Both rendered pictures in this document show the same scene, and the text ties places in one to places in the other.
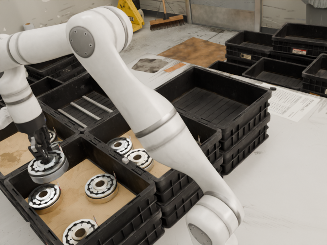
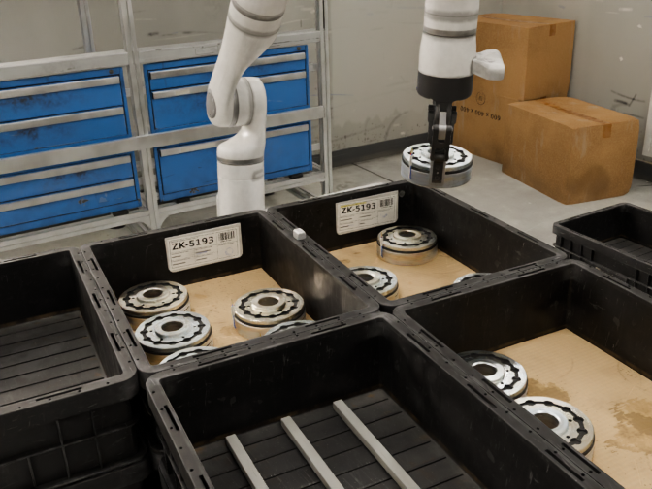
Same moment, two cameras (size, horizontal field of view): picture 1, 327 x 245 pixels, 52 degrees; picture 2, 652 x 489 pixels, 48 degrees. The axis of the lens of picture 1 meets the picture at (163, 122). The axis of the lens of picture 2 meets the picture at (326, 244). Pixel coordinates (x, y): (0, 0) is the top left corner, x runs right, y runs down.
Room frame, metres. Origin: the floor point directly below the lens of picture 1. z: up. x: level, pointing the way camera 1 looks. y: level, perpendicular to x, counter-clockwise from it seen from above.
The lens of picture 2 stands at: (1.77, 0.40, 1.37)
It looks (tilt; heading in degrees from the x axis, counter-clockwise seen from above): 24 degrees down; 193
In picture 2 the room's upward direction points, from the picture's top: 2 degrees counter-clockwise
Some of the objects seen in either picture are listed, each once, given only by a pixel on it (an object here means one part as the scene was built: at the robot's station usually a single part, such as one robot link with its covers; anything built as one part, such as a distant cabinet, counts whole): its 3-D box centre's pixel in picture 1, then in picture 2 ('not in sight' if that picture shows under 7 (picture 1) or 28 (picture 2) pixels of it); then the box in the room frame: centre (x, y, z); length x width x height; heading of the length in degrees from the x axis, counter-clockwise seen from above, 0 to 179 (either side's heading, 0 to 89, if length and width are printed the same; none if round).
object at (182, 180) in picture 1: (152, 145); (219, 313); (0.92, 0.05, 0.87); 0.40 x 0.30 x 0.11; 38
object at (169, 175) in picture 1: (150, 134); (216, 280); (0.92, 0.05, 0.92); 0.40 x 0.30 x 0.02; 38
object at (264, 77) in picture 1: (277, 93); not in sight; (1.93, -0.82, 0.31); 0.40 x 0.30 x 0.34; 42
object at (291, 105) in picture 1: (277, 99); not in sight; (1.30, -0.55, 0.70); 0.33 x 0.23 x 0.01; 43
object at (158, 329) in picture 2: not in sight; (172, 327); (0.96, 0.00, 0.86); 0.05 x 0.05 x 0.01
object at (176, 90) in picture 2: not in sight; (235, 121); (-1.12, -0.63, 0.60); 0.72 x 0.03 x 0.56; 133
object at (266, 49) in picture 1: (254, 59); not in sight; (2.50, -0.84, 0.31); 0.40 x 0.30 x 0.34; 43
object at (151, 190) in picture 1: (77, 184); (404, 237); (0.73, 0.29, 0.92); 0.40 x 0.30 x 0.02; 38
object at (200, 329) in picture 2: not in sight; (173, 330); (0.96, 0.00, 0.86); 0.10 x 0.10 x 0.01
